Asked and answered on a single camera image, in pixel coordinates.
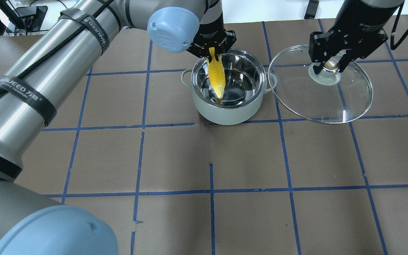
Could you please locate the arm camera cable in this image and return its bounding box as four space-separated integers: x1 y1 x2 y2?
0 0 114 108
388 11 408 51

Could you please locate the yellow corn cob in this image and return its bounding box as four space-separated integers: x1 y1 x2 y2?
207 59 226 100

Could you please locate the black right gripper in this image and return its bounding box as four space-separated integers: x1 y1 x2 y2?
310 5 389 75

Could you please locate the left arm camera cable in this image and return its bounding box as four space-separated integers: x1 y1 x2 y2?
0 0 114 108

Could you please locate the pale green cooking pot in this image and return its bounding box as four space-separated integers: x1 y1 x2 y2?
181 48 277 125

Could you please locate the glass pot lid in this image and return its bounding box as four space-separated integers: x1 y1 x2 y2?
268 45 373 124

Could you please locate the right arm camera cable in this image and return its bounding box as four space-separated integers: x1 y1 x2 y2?
388 11 408 51

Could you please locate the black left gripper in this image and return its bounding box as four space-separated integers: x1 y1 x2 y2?
186 16 237 64

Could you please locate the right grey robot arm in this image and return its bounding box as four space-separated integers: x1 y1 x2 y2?
308 0 408 76

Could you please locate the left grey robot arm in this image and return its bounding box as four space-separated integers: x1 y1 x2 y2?
0 0 236 255

